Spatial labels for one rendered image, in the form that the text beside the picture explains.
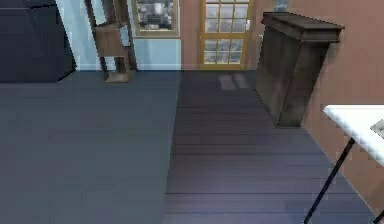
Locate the dark brown wooden cabinet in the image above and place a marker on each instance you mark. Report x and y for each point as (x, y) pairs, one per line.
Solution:
(290, 70)

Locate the white table with black legs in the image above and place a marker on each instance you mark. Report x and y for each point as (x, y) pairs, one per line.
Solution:
(356, 123)

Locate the blue grey object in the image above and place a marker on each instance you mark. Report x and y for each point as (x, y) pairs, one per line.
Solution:
(281, 5)

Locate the grey flat object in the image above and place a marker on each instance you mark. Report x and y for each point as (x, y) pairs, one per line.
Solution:
(379, 128)

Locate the brown wooden shelf unit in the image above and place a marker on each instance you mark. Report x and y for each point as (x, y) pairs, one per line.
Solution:
(110, 41)

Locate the yellow glass paned door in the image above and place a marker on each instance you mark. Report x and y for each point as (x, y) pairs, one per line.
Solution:
(224, 33)

